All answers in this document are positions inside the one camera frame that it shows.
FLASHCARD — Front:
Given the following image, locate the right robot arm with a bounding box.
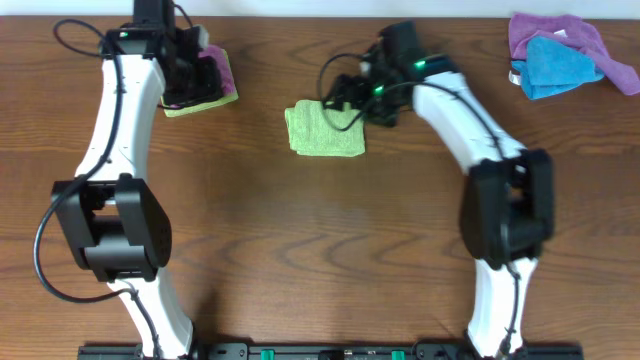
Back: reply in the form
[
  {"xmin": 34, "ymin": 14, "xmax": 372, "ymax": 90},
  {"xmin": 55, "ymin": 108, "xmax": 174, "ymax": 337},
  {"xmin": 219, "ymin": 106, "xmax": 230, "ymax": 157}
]
[{"xmin": 317, "ymin": 21, "xmax": 554, "ymax": 359}]

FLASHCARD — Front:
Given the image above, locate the crumpled blue cloth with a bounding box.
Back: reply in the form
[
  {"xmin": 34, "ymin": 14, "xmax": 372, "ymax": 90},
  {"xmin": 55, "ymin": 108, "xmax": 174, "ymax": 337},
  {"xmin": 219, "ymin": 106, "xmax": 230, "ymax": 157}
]
[{"xmin": 509, "ymin": 36, "xmax": 604, "ymax": 100}]

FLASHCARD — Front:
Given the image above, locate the folded green cloth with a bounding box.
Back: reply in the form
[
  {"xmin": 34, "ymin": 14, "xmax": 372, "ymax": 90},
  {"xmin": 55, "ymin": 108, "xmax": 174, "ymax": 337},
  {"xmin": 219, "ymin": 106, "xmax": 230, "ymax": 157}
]
[{"xmin": 164, "ymin": 44, "xmax": 239, "ymax": 117}]

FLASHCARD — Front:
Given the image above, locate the crumpled purple cloth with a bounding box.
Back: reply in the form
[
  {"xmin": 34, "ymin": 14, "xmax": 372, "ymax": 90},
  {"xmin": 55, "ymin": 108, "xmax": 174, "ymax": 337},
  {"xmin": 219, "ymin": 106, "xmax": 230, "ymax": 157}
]
[{"xmin": 508, "ymin": 12, "xmax": 639, "ymax": 95}]

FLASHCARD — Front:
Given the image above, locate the light green microfiber cloth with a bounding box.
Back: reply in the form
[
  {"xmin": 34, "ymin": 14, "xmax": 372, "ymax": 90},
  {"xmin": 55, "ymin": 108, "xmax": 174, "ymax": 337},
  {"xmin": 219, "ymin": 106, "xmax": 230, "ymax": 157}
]
[{"xmin": 284, "ymin": 100, "xmax": 366, "ymax": 157}]

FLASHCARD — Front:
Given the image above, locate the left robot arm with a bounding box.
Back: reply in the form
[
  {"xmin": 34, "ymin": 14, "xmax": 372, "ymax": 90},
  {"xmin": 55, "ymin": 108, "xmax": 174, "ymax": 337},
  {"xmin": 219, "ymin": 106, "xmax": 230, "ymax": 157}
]
[{"xmin": 46, "ymin": 0, "xmax": 227, "ymax": 359}]

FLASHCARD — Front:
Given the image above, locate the folded purple cloth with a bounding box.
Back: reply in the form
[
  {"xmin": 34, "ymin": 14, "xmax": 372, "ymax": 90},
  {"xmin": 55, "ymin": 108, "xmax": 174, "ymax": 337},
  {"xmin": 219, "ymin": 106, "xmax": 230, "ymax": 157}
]
[{"xmin": 162, "ymin": 45, "xmax": 239, "ymax": 117}]

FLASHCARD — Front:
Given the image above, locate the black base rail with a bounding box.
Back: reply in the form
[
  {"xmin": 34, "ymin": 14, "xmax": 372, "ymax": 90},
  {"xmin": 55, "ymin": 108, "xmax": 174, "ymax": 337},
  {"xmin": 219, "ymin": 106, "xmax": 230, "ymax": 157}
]
[{"xmin": 77, "ymin": 342, "xmax": 585, "ymax": 360}]

